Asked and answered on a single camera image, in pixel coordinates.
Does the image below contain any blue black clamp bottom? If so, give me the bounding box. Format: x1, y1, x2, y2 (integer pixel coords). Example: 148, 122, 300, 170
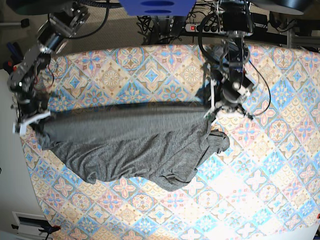
11, 224, 61, 237

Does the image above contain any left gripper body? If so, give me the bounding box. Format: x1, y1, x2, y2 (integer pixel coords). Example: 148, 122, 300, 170
206, 79, 253, 120

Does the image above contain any white power strip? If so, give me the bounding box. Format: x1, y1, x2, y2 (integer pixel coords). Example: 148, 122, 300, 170
184, 23, 219, 34

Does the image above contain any red black clamp left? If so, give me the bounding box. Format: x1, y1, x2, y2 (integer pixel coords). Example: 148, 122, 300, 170
2, 60, 21, 75

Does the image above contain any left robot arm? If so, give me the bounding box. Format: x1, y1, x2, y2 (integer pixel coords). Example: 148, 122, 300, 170
197, 0, 265, 121

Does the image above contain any patterned tablecloth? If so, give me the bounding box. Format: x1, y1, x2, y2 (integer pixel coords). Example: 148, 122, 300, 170
21, 44, 320, 240

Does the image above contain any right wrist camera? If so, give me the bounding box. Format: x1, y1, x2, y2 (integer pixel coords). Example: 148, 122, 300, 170
12, 122, 28, 136

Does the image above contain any grey t-shirt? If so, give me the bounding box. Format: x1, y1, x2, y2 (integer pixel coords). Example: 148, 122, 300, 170
32, 102, 230, 192

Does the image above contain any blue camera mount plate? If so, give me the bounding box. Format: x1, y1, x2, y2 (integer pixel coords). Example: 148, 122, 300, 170
119, 0, 196, 17

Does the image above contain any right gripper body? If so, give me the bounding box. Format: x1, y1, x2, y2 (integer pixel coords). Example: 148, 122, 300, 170
12, 97, 52, 125

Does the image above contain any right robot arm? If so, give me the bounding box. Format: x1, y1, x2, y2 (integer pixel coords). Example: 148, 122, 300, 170
6, 0, 90, 124

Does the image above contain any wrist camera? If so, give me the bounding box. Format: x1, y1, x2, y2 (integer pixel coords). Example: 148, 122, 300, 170
203, 111, 216, 124
12, 122, 28, 136

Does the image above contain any white floor vent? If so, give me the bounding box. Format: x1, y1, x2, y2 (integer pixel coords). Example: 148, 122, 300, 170
11, 211, 49, 239

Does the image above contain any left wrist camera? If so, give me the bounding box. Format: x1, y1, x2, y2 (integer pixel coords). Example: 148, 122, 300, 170
203, 111, 216, 124

